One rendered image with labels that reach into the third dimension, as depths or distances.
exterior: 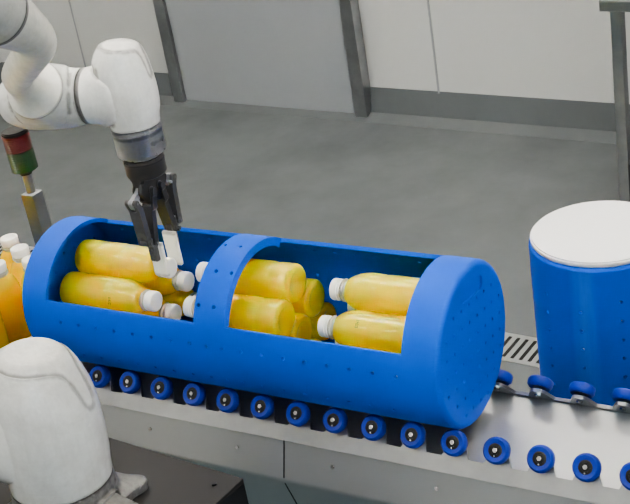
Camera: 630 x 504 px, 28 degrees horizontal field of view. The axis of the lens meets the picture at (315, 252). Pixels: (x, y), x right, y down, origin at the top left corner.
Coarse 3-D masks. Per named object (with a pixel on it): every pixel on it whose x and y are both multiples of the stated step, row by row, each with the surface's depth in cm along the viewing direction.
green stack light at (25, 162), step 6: (30, 150) 292; (12, 156) 291; (18, 156) 291; (24, 156) 291; (30, 156) 292; (12, 162) 292; (18, 162) 292; (24, 162) 292; (30, 162) 293; (36, 162) 295; (12, 168) 293; (18, 168) 292; (24, 168) 292; (30, 168) 293
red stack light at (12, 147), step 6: (6, 138) 290; (12, 138) 289; (18, 138) 289; (24, 138) 290; (30, 138) 293; (6, 144) 290; (12, 144) 290; (18, 144) 290; (24, 144) 290; (30, 144) 292; (6, 150) 291; (12, 150) 290; (18, 150) 290; (24, 150) 291
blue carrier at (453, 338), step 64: (64, 256) 247; (192, 256) 249; (256, 256) 240; (320, 256) 231; (384, 256) 221; (448, 256) 208; (64, 320) 235; (128, 320) 226; (192, 320) 252; (448, 320) 198; (256, 384) 219; (320, 384) 210; (384, 384) 202; (448, 384) 200
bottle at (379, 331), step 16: (336, 320) 212; (352, 320) 210; (368, 320) 208; (384, 320) 207; (400, 320) 206; (336, 336) 211; (352, 336) 209; (368, 336) 207; (384, 336) 206; (400, 336) 205; (400, 352) 205
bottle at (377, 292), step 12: (360, 276) 214; (372, 276) 213; (384, 276) 212; (396, 276) 211; (348, 288) 214; (360, 288) 212; (372, 288) 211; (384, 288) 210; (396, 288) 209; (408, 288) 208; (348, 300) 214; (360, 300) 212; (372, 300) 211; (384, 300) 210; (396, 300) 209; (408, 300) 208; (384, 312) 211; (396, 312) 210
